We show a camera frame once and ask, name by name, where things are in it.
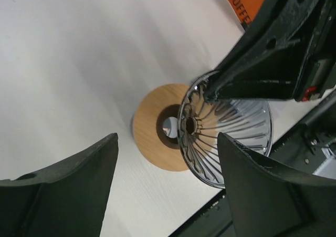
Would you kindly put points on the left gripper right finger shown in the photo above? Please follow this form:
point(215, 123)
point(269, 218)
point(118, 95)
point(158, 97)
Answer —
point(268, 198)

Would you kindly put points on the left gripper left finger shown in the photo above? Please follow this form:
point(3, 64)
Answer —
point(67, 198)

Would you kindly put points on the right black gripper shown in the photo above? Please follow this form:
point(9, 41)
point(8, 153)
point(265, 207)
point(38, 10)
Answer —
point(287, 52)

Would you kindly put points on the grey glass carafe with collar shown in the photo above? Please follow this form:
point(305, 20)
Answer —
point(151, 126)

